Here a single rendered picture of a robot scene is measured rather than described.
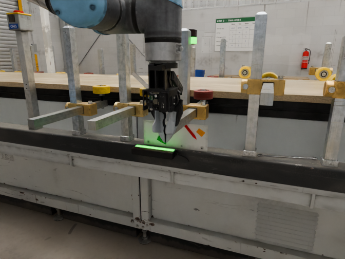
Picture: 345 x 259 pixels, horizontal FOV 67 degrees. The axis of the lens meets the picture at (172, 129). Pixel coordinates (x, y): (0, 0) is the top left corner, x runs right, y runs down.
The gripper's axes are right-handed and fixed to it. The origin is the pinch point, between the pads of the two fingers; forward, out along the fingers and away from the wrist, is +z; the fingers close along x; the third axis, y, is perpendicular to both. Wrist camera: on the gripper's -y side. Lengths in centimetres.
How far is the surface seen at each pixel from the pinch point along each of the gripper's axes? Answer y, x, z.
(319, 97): -46, 43, -7
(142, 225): -48, -33, 69
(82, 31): -790, -653, -115
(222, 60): -135, -9, -19
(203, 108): -25.5, 3.8, -3.9
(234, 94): -45.7, 12.2, -6.4
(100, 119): -3.0, -23.5, -2.2
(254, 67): -26.3, 20.2, -18.3
